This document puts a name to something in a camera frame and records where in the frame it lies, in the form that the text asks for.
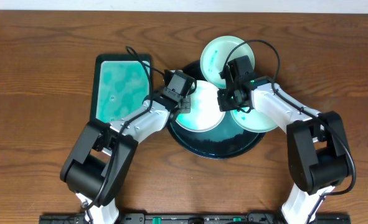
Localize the right black cable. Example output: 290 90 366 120
223 39 357 224

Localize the black cable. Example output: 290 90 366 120
223 39 357 224
82 45 169 224

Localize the black rectangular sponge tray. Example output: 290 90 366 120
90 54 152 123

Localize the mint green plate top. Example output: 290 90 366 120
200 35 244 89

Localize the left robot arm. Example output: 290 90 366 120
60 90 191 223

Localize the mint green plate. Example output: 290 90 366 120
230 110 278 133
200 35 244 89

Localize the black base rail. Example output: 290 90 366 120
39 212 351 224

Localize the white plate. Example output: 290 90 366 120
176 80 225 132

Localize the left black cable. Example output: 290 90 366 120
82 45 169 224

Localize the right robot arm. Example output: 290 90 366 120
217 77 356 223

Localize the mint green plate right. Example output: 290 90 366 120
230 110 278 133

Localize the round black serving tray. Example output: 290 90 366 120
166 61 265 159

